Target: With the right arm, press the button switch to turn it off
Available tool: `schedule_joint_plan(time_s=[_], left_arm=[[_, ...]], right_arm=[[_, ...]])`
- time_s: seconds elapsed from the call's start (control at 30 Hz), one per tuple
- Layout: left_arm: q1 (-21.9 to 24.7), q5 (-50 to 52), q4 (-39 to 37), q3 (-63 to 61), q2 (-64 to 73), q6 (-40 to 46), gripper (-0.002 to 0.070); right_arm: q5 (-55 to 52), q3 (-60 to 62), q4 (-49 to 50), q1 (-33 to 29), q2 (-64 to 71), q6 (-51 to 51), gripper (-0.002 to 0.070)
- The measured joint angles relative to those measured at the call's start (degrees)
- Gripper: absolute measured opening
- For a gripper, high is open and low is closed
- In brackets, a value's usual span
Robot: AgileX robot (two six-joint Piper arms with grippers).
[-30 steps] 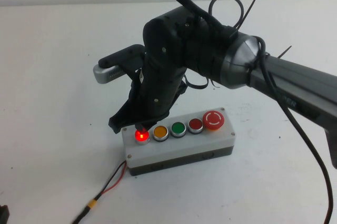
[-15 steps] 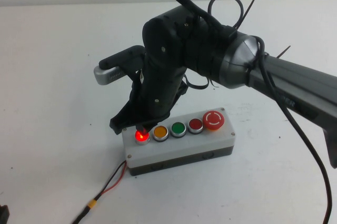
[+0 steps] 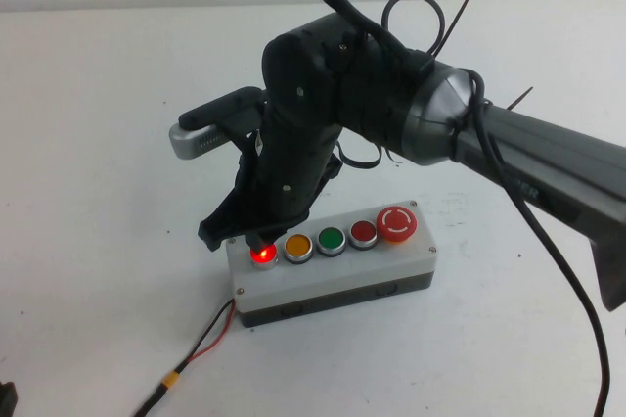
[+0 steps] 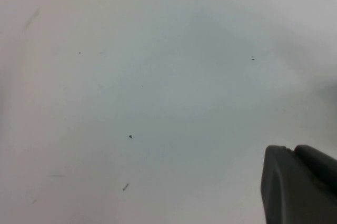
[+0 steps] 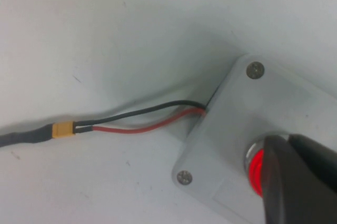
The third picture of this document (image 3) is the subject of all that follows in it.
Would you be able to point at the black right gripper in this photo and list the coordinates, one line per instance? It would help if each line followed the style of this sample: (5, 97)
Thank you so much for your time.
(288, 143)

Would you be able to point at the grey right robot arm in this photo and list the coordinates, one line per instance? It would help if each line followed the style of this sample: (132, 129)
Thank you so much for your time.
(538, 167)

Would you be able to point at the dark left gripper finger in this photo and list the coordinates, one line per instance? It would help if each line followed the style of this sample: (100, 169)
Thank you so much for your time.
(7, 400)

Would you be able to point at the green push button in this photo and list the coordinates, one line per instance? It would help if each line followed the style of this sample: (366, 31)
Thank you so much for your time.
(331, 239)

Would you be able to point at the black zip tie flat loop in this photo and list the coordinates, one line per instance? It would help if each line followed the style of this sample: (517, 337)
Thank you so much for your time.
(362, 162)

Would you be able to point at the dark red push button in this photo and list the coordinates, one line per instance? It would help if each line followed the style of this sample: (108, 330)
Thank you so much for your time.
(363, 232)

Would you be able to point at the lit red push button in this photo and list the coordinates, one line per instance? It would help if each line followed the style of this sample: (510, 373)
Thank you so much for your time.
(264, 257)

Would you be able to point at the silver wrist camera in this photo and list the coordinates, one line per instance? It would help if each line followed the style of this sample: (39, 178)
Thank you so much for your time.
(195, 140)

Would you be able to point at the white grey button control box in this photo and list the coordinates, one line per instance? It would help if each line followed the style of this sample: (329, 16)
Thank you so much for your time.
(342, 272)

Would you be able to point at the yellow push button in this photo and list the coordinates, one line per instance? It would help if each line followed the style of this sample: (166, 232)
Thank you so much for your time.
(298, 246)

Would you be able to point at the black zip tie short tail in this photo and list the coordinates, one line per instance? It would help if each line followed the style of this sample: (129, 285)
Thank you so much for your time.
(521, 98)

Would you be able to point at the black zip tie large loop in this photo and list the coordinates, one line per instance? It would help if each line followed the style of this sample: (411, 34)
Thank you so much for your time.
(430, 11)

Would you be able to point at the red emergency stop mushroom button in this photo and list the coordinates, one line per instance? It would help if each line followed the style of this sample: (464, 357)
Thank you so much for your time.
(396, 222)

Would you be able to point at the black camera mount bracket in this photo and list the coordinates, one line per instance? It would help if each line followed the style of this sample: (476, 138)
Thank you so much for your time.
(220, 106)

